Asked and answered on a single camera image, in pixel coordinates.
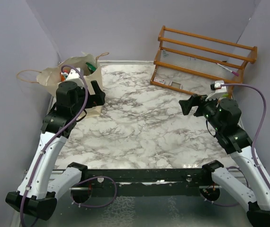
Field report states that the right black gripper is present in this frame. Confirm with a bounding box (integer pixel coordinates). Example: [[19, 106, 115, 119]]
[[180, 92, 224, 131]]

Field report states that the orange snack bag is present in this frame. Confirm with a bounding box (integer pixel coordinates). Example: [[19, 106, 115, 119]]
[[60, 70, 69, 82]]

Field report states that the green crisps bag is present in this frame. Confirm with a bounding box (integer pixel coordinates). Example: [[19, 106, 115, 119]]
[[86, 62, 97, 74]]

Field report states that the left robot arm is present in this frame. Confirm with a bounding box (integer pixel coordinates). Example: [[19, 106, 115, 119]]
[[5, 80, 105, 220]]

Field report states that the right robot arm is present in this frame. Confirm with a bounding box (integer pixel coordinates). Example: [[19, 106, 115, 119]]
[[179, 95, 270, 227]]

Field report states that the wooden shelf rack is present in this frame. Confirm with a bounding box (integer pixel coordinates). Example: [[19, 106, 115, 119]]
[[150, 26, 258, 95]]

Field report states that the red white card box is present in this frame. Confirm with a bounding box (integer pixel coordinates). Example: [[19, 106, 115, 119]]
[[153, 78, 165, 84]]

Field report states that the pink tipped white pen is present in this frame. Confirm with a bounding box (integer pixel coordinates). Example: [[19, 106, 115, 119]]
[[216, 63, 239, 77]]

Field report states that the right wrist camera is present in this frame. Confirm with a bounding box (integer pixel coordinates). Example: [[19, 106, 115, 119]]
[[206, 80, 228, 101]]

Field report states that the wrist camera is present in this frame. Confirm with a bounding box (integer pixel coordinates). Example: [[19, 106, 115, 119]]
[[206, 80, 228, 101], [66, 68, 84, 82]]

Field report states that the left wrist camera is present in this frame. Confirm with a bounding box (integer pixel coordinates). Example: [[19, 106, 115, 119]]
[[66, 68, 84, 82]]

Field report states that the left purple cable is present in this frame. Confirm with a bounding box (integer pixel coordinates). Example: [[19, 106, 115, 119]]
[[18, 65, 90, 227]]

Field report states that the black base frame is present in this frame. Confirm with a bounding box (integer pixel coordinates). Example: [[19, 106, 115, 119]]
[[71, 160, 223, 202]]

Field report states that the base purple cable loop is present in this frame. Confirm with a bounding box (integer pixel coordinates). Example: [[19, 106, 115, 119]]
[[70, 175, 118, 209]]

